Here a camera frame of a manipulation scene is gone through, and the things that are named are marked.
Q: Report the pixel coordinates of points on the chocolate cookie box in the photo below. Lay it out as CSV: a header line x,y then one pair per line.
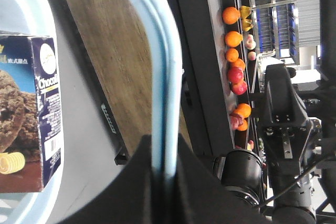
x,y
30,113

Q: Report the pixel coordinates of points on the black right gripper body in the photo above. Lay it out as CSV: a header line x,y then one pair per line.
x,y
288,135

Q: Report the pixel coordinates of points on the light blue plastic basket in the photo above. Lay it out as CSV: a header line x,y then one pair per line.
x,y
165,45

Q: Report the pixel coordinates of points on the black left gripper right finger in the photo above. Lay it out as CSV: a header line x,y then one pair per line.
x,y
200,198

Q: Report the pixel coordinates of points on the wood panel display stand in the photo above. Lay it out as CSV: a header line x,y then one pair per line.
x,y
114,55

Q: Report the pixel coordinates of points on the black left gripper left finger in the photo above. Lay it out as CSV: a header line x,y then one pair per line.
x,y
128,198

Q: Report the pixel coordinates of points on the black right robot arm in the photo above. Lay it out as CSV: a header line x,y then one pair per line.
x,y
245,176

